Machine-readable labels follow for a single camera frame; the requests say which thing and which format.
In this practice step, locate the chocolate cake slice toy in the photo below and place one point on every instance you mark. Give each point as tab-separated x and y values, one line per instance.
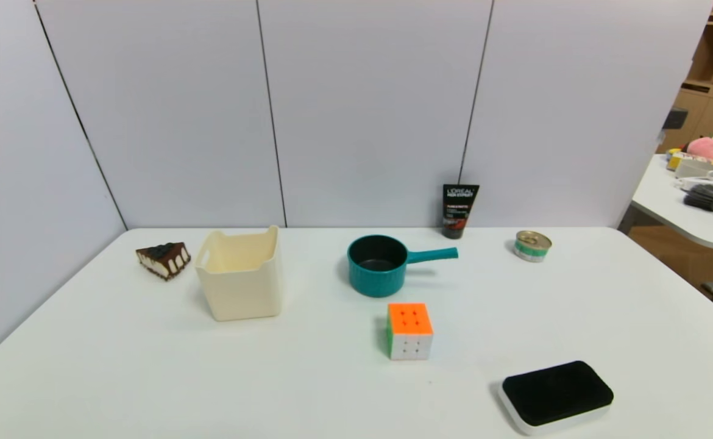
164	260

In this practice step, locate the cream plastic storage box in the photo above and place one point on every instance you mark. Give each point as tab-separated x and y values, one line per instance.
241	294

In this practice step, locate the black face wash tube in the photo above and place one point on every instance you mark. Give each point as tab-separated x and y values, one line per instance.
459	207

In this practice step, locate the rubik's cube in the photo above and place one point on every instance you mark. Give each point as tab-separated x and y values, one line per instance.
410	334

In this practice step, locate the small green-label tin can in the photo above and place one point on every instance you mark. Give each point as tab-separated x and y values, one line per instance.
532	250

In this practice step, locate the black and white eraser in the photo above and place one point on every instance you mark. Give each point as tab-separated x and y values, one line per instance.
554	393

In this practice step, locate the white side table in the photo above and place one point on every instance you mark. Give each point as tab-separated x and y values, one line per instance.
673	213

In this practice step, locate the black device on partition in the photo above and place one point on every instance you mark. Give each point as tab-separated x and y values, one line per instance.
675	117

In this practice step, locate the pink plush toy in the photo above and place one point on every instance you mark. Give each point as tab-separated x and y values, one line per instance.
709	149

